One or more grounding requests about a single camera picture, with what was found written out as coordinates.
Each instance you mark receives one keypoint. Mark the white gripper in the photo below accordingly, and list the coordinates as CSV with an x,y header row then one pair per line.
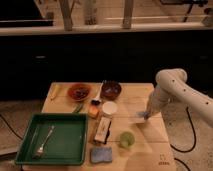
x,y
150,112

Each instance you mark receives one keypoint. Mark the green chili pepper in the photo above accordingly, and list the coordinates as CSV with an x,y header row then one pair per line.
x,y
77,108

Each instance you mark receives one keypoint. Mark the white brush with black head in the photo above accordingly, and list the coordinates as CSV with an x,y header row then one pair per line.
x,y
97,99

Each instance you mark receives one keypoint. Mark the silver fork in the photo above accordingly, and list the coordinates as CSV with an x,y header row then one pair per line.
x,y
39,152

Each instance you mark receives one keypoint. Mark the white and brown box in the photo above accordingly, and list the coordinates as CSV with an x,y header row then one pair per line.
x,y
102,130

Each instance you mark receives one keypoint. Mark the green plastic cup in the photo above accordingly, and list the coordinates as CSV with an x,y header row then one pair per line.
x,y
127,139

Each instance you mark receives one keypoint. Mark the blue-grey towel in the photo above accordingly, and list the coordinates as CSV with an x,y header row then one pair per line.
x,y
143,114

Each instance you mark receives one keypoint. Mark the green plastic tray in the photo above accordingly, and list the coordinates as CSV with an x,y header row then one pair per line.
x,y
66,145

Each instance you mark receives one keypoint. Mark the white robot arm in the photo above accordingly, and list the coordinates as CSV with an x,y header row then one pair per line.
x,y
172,83

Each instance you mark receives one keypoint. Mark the blue sponge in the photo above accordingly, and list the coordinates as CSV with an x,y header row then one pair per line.
x,y
101,154

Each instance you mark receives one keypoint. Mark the white round lid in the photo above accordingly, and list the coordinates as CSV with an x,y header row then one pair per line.
x,y
109,108

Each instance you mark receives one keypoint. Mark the dark brown bowl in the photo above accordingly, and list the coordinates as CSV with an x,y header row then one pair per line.
x,y
110,90

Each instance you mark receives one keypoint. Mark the orange sponge block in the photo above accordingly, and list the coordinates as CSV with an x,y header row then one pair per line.
x,y
93,111

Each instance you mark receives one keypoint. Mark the yellow banana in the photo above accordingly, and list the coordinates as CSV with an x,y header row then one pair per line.
x,y
55,91

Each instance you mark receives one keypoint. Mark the orange plate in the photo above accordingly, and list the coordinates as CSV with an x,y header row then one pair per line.
x,y
79,92

